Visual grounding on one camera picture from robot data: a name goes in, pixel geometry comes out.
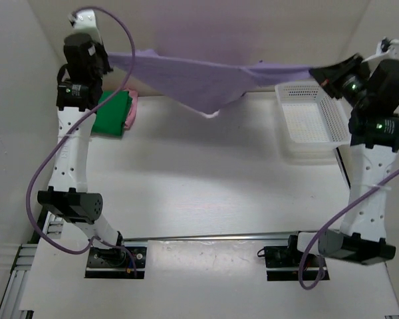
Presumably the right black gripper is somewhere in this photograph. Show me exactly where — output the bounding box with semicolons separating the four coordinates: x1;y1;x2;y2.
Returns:
310;54;372;110

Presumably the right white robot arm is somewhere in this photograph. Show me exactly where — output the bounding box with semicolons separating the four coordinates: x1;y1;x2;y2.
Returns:
285;38;399;266

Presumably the white front cover board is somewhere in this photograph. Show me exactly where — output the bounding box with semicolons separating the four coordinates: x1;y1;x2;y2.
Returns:
21;241;399;318

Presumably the lilac t shirt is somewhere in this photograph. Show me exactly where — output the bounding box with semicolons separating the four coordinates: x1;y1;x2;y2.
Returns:
108;49;311;115

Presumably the aluminium frame rail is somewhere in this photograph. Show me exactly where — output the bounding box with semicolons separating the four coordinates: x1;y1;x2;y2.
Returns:
0;213;65;318

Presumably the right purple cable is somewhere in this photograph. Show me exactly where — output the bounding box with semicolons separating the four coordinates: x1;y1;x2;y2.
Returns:
297;39;399;289

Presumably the white plastic basket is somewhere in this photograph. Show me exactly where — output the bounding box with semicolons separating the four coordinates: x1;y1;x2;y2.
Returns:
275;81;350;161

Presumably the green t shirt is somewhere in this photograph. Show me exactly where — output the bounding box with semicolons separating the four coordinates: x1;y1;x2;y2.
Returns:
91;90;132;138

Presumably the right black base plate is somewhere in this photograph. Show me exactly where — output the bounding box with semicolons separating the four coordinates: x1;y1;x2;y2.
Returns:
257;246;320;270

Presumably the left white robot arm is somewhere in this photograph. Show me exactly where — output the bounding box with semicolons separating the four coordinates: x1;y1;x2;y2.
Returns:
37;9;126;266

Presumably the pink t shirt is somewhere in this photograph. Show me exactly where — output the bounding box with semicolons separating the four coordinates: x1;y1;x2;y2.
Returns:
124;88;138;130

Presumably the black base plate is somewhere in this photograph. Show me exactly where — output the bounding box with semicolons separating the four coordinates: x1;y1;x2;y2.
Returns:
86;245;147;270
257;246;320;270

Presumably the purple cable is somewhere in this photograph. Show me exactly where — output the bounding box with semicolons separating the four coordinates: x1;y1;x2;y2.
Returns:
25;6;138;278
297;39;399;289

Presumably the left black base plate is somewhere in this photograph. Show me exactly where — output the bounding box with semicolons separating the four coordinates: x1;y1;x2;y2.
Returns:
86;245;147;270

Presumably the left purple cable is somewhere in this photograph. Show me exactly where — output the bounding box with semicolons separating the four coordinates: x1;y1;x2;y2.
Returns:
25;6;138;278

